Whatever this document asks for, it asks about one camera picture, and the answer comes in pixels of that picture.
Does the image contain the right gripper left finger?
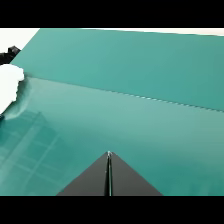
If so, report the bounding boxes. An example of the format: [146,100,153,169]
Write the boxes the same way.
[56,151,110,197]

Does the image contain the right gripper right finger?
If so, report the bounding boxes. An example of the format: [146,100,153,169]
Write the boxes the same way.
[108,151,164,197]

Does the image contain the white garment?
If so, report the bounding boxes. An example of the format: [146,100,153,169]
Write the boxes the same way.
[0,63,26,116]

